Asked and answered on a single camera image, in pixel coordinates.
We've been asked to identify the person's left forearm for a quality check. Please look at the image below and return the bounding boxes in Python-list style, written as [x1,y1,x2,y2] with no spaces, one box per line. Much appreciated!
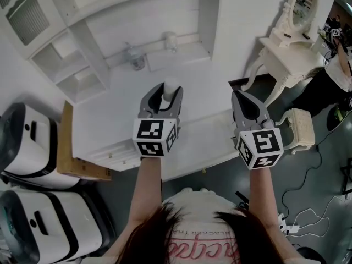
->
[126,155,163,232]

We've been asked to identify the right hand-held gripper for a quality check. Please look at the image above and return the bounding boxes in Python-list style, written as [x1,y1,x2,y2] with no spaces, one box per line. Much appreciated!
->
[230,90,284,171]

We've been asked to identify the white black machine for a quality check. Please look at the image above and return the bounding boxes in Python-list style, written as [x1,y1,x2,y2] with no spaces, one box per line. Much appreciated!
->
[0,102,81,190]
[0,190,117,264]

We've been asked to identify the oval vanity mirror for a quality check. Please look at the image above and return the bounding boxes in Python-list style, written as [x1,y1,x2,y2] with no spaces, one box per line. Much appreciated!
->
[289,0,321,35]

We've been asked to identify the brown cardboard box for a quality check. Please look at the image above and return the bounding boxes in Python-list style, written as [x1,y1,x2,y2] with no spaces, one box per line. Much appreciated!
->
[56,100,113,182]

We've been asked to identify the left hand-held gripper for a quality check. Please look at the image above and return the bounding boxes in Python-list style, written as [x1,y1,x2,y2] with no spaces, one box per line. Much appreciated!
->
[133,82,184,158]

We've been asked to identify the white plastic cup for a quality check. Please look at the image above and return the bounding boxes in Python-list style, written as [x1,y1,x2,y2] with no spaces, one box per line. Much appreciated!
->
[162,76,181,102]

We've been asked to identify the cream vanity table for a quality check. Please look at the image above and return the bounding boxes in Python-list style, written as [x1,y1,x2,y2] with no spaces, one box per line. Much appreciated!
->
[241,23,326,107]

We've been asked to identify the white desk drawer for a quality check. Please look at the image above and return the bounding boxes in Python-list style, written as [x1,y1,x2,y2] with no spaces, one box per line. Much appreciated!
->
[73,139,141,173]
[161,147,240,182]

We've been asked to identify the white louvred panel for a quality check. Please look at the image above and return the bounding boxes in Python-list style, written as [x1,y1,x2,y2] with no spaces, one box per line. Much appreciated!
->
[0,0,51,47]

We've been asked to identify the person's right forearm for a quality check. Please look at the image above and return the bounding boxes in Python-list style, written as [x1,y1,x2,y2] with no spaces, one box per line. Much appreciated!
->
[241,166,282,232]

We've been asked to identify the white power strip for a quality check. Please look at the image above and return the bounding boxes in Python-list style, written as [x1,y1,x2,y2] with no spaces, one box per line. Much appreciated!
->
[277,212,301,235]

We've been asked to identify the clear glass jar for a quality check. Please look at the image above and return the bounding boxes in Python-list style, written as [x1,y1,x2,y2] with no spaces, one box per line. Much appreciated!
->
[125,42,147,72]

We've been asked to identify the cream upholstered stool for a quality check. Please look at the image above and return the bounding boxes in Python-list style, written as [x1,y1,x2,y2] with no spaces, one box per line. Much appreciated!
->
[274,107,316,155]

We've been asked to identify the white floor cable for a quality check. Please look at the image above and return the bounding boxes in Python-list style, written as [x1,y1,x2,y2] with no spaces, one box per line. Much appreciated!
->
[285,196,339,238]

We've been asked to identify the black floor cable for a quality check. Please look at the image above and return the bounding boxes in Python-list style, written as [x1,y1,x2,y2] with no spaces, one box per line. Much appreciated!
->
[281,144,323,217]

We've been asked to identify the white shelf hutch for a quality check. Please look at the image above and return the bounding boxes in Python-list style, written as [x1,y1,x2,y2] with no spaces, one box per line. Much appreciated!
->
[27,0,222,104]

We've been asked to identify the person's white printed shirt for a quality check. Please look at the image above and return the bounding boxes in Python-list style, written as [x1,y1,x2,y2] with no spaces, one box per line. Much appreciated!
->
[104,187,303,264]

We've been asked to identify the white desk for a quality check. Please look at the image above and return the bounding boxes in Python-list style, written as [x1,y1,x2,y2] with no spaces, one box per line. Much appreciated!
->
[27,0,243,182]

